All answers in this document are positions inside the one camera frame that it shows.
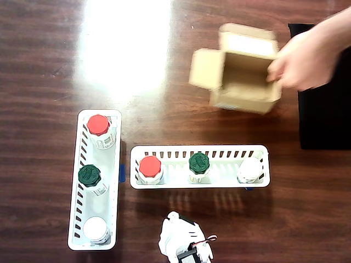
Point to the black cloth mat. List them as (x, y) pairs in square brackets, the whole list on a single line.
[(323, 120)]

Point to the white basket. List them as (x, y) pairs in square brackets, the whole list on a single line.
[(219, 185), (94, 202)]

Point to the white gripper with motor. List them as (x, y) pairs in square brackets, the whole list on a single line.
[(172, 229)]

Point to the bare person forearm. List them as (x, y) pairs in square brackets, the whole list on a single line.
[(340, 33)]

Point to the bare person hand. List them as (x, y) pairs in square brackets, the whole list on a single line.
[(304, 60)]

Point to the red cap white bottle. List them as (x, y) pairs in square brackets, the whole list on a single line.
[(150, 167), (98, 125)]

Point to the green cap white bottle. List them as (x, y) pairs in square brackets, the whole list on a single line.
[(89, 175), (199, 163)]

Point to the small cardboard box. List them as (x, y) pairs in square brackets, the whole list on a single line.
[(241, 79)]

